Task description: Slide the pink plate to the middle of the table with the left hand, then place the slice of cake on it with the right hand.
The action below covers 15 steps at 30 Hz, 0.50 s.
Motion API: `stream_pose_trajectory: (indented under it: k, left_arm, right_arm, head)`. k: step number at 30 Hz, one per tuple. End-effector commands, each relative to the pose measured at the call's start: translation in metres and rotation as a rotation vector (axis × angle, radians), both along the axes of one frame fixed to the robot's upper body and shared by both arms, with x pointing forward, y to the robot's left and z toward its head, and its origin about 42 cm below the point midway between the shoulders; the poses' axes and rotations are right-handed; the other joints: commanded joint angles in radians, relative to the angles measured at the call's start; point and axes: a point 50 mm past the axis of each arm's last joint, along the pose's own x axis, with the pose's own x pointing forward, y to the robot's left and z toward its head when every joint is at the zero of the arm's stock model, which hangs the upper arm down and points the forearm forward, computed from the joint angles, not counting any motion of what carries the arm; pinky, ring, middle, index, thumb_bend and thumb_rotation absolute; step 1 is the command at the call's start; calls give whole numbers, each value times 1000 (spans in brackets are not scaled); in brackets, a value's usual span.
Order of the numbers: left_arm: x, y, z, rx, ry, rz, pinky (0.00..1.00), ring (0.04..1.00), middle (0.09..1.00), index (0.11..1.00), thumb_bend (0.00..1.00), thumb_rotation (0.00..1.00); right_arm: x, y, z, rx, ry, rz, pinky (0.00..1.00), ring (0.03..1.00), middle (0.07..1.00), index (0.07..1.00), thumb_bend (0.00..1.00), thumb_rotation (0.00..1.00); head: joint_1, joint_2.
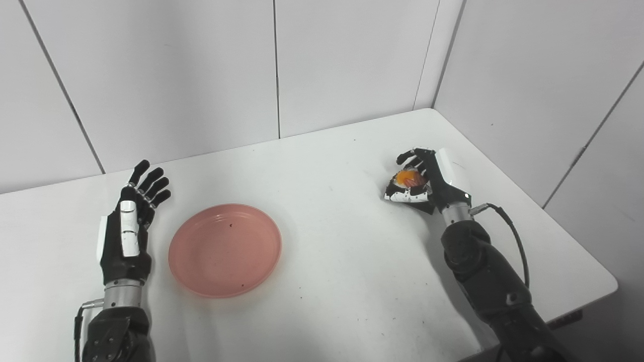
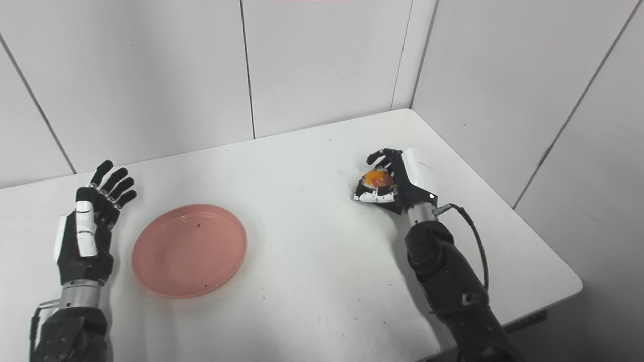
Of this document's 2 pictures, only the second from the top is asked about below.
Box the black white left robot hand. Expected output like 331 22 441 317
53 160 137 287

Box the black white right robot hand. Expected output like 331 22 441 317
354 147 438 216

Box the orange toy food piece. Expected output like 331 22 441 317
363 170 396 191

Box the pink round plate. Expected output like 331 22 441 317
131 204 248 299

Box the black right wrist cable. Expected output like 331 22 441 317
434 203 490 292

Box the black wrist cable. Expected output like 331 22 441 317
29 299 61 352
434 203 490 292

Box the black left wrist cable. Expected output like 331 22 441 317
29 299 61 352

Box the dark table frame rail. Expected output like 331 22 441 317
503 310 548 333

